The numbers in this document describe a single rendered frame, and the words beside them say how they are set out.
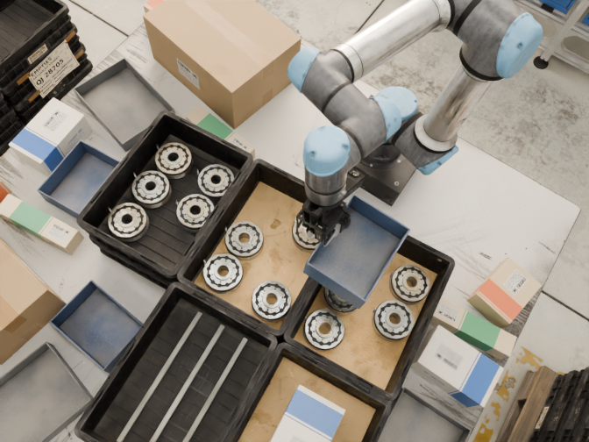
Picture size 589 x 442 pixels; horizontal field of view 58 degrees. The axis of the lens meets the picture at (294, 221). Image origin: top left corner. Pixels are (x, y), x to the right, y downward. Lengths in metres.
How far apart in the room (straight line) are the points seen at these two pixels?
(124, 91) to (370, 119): 1.15
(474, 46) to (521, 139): 1.75
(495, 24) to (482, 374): 0.87
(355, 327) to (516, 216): 0.69
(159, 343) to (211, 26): 0.97
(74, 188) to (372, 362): 1.02
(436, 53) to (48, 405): 2.43
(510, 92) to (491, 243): 1.43
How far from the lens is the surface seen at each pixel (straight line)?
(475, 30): 1.18
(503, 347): 1.62
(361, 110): 0.93
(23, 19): 2.52
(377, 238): 1.25
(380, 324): 1.41
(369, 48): 1.03
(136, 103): 1.88
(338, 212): 1.05
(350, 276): 1.21
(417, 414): 1.57
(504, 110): 2.98
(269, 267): 1.45
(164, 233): 1.50
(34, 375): 1.62
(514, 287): 1.66
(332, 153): 0.86
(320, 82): 0.96
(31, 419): 1.61
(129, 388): 1.42
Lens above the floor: 2.21
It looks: 67 degrees down
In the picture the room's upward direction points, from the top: 10 degrees clockwise
